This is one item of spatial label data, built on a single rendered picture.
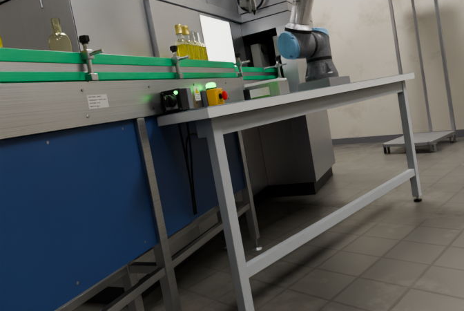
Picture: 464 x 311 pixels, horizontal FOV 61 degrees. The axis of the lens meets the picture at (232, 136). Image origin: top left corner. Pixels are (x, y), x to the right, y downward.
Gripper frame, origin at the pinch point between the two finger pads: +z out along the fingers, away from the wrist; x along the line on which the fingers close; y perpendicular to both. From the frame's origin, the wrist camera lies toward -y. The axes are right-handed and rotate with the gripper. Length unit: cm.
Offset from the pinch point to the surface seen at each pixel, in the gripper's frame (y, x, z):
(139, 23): 45, 32, -2
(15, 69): 17, 122, 26
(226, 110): -13, 74, 45
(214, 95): 8, 41, 38
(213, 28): 42, -38, -6
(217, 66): 16.3, 16.4, 24.0
